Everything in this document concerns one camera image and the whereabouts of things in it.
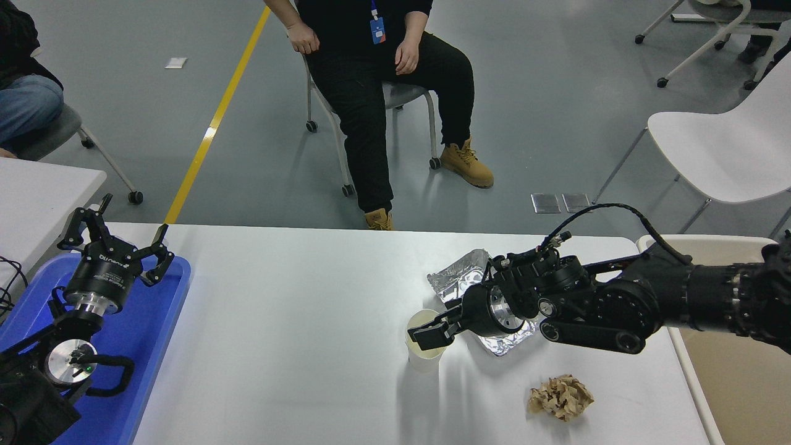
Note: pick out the grey wheeled chair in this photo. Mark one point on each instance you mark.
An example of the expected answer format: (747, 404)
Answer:
(49, 133)
(401, 96)

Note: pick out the person's right forearm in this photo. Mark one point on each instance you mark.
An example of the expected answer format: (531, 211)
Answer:
(284, 11)

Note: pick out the white plastic chair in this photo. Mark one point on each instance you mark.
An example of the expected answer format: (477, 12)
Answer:
(710, 142)

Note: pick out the large pale bin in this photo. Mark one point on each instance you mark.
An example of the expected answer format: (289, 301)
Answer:
(741, 383)

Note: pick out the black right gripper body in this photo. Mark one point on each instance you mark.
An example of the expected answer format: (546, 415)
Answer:
(476, 309)

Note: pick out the silver foil tray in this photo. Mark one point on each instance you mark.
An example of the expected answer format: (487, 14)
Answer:
(457, 275)

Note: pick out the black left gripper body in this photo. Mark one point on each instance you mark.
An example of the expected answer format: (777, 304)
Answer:
(102, 275)

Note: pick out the person in blue jeans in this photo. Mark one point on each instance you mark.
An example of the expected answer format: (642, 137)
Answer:
(25, 105)

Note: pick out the person with tan boots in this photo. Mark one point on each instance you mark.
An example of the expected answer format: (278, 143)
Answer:
(358, 93)

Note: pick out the person's right hand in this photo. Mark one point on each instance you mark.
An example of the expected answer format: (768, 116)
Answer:
(304, 38)

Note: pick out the blue plastic tray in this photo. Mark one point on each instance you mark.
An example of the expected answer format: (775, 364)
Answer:
(154, 321)

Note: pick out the white paper cup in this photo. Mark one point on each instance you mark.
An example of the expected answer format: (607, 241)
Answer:
(426, 364)

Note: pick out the person's left forearm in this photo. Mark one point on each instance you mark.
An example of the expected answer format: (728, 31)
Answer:
(415, 26)

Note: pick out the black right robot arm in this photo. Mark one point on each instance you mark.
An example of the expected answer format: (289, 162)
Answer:
(618, 309)

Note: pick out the white side table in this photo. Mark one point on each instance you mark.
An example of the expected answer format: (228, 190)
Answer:
(37, 198)

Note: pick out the person's left hand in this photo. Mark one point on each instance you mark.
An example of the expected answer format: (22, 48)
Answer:
(408, 54)

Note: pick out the tan paper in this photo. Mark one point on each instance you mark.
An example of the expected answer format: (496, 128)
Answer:
(559, 398)

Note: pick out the white-framed wheeled chair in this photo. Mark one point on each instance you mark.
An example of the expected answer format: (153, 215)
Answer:
(729, 28)

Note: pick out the silver floor plate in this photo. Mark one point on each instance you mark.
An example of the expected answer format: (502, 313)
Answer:
(576, 203)
(545, 203)

